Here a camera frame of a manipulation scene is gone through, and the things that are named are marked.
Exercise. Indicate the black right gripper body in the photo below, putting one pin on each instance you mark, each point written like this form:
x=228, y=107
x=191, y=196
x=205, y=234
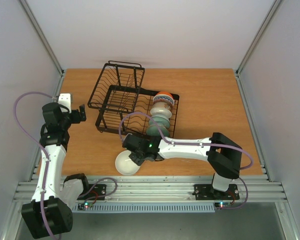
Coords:
x=136, y=157

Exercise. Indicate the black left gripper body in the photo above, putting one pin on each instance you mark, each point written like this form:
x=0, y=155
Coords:
x=77, y=119

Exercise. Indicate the white ribbed bowl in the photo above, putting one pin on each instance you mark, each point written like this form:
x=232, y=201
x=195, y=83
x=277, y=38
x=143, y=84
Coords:
x=124, y=165

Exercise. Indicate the light green ceramic bowl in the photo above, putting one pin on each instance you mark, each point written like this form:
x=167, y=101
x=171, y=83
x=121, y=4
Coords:
x=160, y=120

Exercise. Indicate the plain white bowl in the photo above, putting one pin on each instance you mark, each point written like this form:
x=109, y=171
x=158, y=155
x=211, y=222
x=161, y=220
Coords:
x=162, y=108

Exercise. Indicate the black wire dish rack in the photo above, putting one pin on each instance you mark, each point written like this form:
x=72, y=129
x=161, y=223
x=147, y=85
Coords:
x=118, y=92

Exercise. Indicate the red patterned bowl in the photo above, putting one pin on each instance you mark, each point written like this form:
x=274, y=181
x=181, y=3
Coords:
x=165, y=99

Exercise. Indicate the white bowl with orange outside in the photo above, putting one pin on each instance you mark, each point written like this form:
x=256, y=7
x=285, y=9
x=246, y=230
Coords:
x=164, y=93

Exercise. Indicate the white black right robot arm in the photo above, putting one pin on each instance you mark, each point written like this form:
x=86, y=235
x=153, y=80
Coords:
x=219, y=151

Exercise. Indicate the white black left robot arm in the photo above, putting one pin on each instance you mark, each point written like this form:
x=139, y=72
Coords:
x=49, y=213

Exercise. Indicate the left green led board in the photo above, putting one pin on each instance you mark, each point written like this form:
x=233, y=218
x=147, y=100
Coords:
x=86, y=205

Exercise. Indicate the green led board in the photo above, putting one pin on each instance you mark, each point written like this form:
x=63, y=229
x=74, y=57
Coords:
x=222, y=204
x=86, y=205

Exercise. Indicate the right green led board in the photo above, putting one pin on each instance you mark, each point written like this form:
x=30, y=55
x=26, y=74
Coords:
x=222, y=204

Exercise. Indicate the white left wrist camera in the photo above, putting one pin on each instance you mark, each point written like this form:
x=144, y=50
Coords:
x=65, y=100

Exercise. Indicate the grey slotted cable duct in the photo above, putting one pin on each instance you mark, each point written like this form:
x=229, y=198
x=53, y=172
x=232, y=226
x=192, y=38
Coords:
x=154, y=207

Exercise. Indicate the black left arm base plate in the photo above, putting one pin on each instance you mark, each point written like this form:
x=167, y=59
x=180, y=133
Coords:
x=98, y=190

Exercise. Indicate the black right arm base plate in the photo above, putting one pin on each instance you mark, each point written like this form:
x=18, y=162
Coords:
x=205, y=192

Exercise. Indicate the aluminium front frame rails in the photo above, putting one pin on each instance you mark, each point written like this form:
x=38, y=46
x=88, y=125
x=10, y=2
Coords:
x=179, y=189

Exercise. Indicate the aluminium left frame post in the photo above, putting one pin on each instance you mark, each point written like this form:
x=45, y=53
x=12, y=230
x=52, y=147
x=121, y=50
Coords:
x=37, y=28

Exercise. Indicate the aluminium frame post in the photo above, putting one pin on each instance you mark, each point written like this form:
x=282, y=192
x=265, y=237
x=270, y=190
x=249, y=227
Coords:
x=37, y=28
x=259, y=34

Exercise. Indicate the aluminium right frame post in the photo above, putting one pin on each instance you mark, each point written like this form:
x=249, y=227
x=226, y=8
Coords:
x=259, y=34

